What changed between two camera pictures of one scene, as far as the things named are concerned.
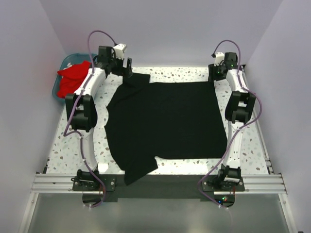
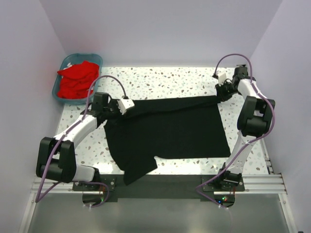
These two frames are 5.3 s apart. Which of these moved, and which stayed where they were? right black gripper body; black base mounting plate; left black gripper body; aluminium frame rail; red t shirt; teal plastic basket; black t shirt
Moved: black t shirt; right black gripper body; left black gripper body
Stayed: aluminium frame rail; teal plastic basket; red t shirt; black base mounting plate
